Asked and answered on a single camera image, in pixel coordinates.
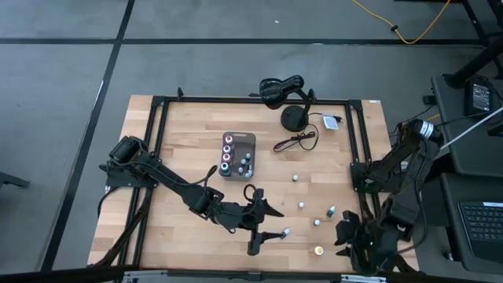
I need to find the grey side desk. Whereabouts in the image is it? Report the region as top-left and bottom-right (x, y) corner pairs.
(430, 72), (503, 276)

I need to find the black lamp power cable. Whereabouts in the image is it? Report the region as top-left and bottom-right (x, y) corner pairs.
(273, 112), (345, 153)

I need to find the black chair base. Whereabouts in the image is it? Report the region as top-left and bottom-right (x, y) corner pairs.
(0, 171), (31, 190)

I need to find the black laptop keyboard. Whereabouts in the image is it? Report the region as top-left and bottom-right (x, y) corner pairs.
(457, 200), (503, 265)

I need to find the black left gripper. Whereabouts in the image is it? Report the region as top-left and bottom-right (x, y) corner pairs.
(204, 188), (285, 257)

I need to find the black desk lamp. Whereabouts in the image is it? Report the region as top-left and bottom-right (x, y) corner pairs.
(258, 74), (318, 133)

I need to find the black table frame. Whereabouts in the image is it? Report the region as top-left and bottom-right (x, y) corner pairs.
(88, 86), (420, 276)

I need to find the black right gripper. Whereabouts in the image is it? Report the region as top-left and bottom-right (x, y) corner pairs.
(334, 210), (402, 274)

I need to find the silver aluminium bracket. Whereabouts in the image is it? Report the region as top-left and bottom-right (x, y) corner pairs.
(123, 270), (168, 283)
(340, 274), (388, 283)

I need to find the white lamp cable tag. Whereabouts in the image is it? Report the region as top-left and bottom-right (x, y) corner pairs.
(321, 113), (340, 131)

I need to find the black power device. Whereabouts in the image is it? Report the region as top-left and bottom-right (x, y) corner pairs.
(464, 78), (494, 116)

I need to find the yellow extension cable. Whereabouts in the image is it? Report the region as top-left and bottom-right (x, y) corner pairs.
(351, 0), (452, 45)

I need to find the grey translucent plastic bin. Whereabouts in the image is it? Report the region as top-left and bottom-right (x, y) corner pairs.
(221, 130), (257, 182)

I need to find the black stand leg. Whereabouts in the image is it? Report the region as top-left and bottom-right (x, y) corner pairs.
(443, 37), (503, 90)

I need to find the white pole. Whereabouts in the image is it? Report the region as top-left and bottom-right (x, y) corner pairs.
(439, 105), (503, 151)

